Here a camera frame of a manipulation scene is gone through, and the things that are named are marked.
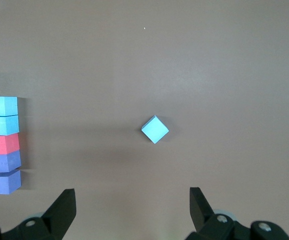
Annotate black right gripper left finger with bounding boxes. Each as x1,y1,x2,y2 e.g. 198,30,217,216
0,188,77,240

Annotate red foam cube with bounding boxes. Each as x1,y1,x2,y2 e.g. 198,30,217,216
0,132,21,156

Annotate purple foam cube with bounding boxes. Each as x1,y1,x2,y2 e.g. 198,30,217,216
0,169,22,195
0,149,22,174

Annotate blue foam cube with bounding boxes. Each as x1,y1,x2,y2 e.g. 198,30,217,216
0,96,19,117
141,114,170,145
0,115,20,137

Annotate brown table mat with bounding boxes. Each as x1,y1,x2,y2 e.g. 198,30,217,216
0,0,289,240

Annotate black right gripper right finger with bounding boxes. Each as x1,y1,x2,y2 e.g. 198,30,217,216
185,187,289,240

